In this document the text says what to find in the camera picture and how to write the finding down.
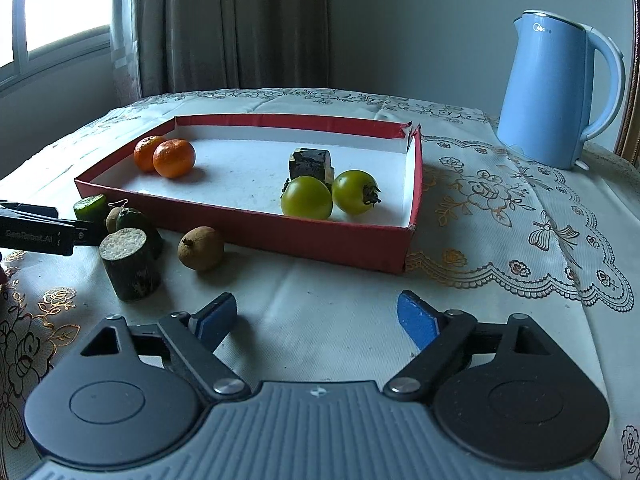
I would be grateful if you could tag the white sheer curtain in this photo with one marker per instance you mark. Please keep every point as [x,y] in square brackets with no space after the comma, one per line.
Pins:
[125,60]

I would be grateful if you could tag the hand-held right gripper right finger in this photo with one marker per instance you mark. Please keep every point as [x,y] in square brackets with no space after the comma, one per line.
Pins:
[417,317]

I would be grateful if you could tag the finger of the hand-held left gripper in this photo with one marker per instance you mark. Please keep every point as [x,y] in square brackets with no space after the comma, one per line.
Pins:
[89,234]
[30,210]

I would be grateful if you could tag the dark cucumber chunk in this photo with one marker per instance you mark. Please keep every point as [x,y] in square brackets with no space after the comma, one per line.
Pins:
[310,162]

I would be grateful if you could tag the brown curtain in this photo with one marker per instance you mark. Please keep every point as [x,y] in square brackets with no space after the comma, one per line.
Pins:
[235,25]

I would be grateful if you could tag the dark wooden frame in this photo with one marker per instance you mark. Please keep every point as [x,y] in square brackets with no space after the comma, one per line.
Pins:
[634,60]

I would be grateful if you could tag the green tomato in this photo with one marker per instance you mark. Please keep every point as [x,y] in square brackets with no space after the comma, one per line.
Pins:
[352,191]
[306,198]

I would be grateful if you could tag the brown longan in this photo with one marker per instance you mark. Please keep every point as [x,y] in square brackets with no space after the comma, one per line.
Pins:
[200,249]
[112,220]

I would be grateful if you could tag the orange mandarin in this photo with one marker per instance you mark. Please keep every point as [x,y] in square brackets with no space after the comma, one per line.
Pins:
[174,158]
[145,152]

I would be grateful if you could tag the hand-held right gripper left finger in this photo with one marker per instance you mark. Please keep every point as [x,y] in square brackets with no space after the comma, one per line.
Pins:
[220,317]

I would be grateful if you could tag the large cucumber piece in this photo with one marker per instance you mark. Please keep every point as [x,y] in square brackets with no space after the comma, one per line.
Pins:
[130,270]

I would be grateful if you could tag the dark green fruit with stem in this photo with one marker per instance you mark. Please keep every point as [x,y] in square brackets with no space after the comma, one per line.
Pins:
[132,220]

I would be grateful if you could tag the cut green fruit piece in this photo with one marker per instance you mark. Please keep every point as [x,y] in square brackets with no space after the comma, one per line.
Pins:
[90,207]

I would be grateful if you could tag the window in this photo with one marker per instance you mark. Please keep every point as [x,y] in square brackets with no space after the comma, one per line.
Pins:
[60,0]

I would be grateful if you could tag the blue electric kettle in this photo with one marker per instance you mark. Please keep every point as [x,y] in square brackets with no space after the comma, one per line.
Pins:
[545,90]

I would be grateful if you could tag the red cardboard box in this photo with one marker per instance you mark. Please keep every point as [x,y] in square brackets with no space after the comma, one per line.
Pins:
[300,240]

